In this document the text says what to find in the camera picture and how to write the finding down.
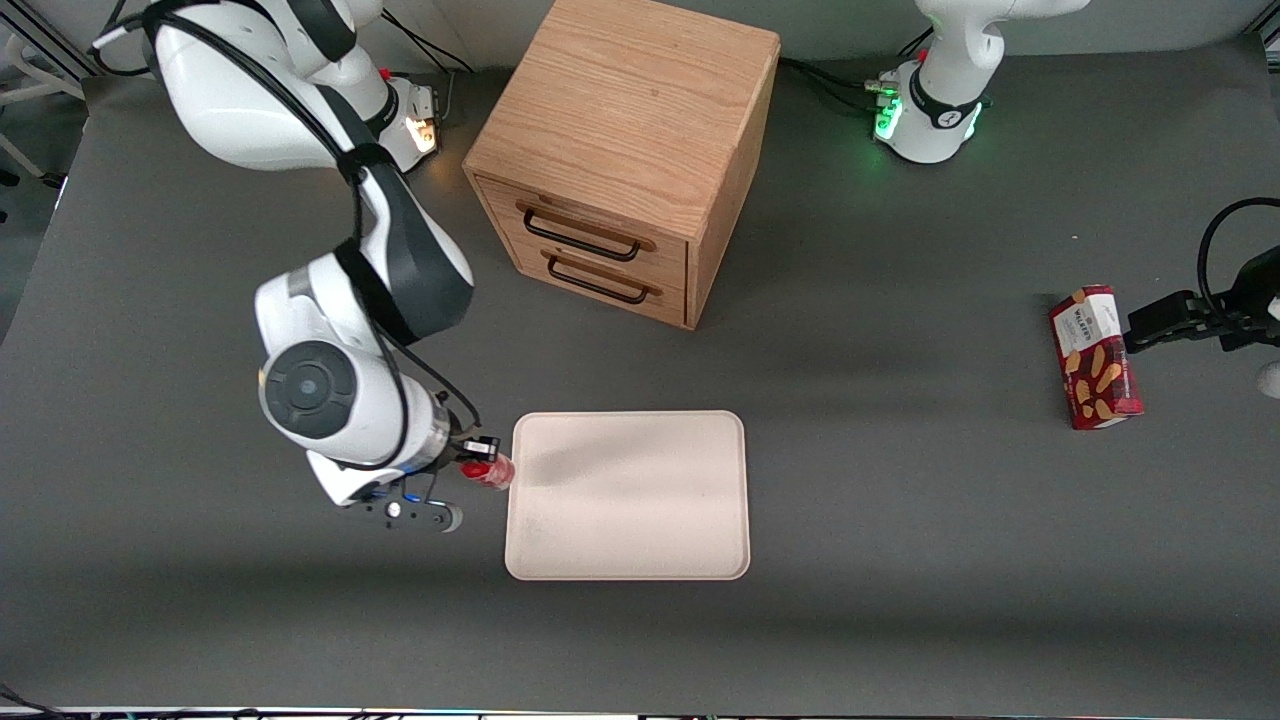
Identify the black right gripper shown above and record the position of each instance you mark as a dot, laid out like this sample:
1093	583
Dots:
461	452

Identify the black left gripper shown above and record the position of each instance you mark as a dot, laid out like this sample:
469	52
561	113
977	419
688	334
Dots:
1232	318

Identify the red coke bottle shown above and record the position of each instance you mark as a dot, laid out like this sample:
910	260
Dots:
492	472

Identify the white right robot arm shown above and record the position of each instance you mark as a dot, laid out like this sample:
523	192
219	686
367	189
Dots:
220	100

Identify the white rectangular tray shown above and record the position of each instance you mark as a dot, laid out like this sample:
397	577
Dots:
627	495

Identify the red cookie box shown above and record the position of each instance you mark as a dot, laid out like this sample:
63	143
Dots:
1095	360

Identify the wooden drawer front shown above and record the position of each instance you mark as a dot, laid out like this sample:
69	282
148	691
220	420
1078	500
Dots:
600	215
660	305

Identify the wooden drawer cabinet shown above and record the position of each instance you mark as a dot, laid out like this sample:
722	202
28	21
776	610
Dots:
625	110

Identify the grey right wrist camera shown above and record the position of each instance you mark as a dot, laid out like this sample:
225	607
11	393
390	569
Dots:
430	514

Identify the white metal frame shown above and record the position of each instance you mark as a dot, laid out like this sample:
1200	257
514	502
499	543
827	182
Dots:
25	65

